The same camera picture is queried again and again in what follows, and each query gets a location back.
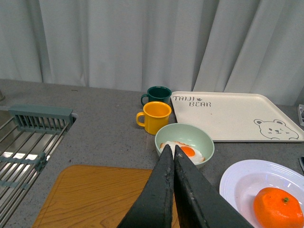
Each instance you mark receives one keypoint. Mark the dark green mug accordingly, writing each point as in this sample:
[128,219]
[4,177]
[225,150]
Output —
[156,93]

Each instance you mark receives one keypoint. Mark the white curtain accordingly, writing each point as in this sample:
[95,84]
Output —
[239,46]

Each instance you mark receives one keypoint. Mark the orange mandarin fruit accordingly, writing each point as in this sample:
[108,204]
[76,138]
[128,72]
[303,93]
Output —
[276,208]

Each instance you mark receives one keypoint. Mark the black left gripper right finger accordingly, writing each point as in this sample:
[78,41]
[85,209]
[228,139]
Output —
[198,203]

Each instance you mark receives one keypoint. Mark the wooden cutting board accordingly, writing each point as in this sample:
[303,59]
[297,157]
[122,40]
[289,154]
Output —
[86,196]

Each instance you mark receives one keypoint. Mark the yellow mug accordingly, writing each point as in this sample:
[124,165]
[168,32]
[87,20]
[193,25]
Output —
[154,116]

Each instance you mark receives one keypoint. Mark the blue striped cloth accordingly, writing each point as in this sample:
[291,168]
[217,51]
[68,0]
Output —
[301,161]

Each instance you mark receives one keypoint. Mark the toy fried egg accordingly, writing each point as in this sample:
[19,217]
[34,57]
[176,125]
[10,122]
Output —
[194,155]

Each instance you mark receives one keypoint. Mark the light green bowl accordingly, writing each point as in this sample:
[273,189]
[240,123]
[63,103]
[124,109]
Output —
[189,135]

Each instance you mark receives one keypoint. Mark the white round plate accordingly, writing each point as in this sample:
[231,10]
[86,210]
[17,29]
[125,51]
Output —
[242,181]

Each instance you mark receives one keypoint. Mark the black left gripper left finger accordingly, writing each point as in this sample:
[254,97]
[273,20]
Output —
[153,208]

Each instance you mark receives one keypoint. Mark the green steel sink drying rack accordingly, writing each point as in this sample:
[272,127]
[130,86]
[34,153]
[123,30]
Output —
[29,134]

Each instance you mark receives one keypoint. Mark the cream bear serving tray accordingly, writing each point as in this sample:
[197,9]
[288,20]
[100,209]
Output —
[235,117]

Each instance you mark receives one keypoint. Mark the white wire rack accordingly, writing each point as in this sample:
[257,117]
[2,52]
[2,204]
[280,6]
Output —
[300,111]

